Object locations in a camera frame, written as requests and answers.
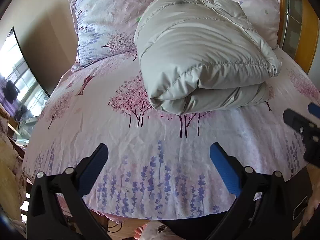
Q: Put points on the person's right forearm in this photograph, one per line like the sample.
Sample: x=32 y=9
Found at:
x=314 y=192

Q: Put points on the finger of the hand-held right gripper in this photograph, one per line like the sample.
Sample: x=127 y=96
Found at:
x=314 y=108
x=296 y=122

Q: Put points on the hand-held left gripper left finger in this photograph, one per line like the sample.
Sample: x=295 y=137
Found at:
x=93 y=171

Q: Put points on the glass television stand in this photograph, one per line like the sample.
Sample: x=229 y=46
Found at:
x=27 y=130

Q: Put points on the white down jacket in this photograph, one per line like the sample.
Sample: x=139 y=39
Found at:
x=200 y=55

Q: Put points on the purple print floral pillow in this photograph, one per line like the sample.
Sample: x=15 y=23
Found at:
x=107 y=20

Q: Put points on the flat screen television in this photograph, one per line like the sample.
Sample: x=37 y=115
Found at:
x=20 y=80

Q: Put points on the yellow cloth pile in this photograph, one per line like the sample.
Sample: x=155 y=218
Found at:
x=8 y=177

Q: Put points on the pink floral pillow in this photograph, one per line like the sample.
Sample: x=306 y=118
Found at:
x=250 y=7

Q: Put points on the wooden headboard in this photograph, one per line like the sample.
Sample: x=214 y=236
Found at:
x=297 y=17

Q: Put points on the floral bed sheet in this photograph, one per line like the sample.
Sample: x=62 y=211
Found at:
x=155 y=135

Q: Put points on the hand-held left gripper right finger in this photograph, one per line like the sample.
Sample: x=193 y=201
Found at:
x=225 y=171

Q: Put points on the black cloth with white label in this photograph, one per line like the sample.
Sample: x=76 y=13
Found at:
x=275 y=205

